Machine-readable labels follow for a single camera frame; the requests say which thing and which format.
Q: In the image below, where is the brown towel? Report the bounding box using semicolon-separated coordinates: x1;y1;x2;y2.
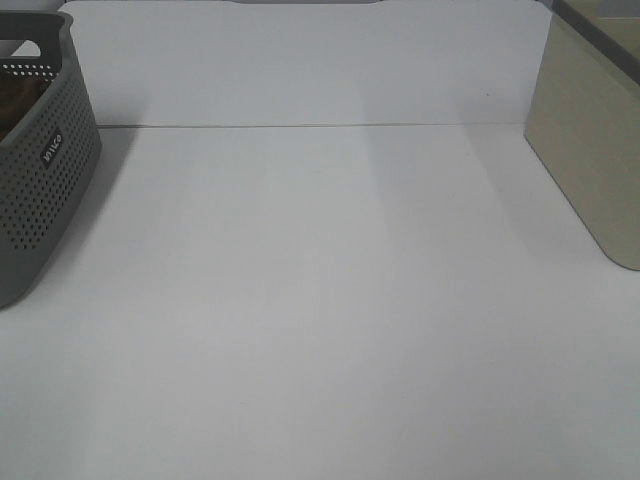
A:
1;71;49;140

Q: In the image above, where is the grey perforated plastic basket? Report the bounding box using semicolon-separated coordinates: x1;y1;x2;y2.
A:
1;10;102;307

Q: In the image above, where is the beige plastic bin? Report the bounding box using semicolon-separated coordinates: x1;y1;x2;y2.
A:
524;1;639;270

